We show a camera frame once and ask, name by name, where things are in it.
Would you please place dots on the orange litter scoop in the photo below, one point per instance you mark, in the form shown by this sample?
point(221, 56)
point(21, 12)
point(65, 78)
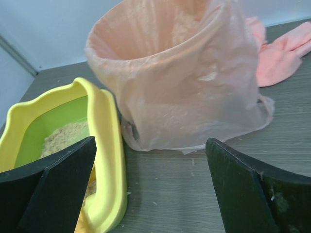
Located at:
point(83, 224)

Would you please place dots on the bin with pink bag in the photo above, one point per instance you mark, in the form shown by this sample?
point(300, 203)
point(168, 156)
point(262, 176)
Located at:
point(181, 71)

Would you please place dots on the yellow green litter box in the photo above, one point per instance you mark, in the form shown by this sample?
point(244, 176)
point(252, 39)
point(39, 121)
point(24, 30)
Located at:
point(29, 123)

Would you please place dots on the beige cat litter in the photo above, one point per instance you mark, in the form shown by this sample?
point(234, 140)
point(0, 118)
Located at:
point(64, 137)

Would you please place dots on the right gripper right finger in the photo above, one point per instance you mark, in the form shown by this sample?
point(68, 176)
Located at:
point(256, 197)

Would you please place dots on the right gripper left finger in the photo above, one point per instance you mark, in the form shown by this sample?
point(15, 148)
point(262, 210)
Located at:
point(46, 196)

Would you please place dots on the pink cloth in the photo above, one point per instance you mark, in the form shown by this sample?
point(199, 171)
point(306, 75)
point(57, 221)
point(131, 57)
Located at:
point(280, 59)

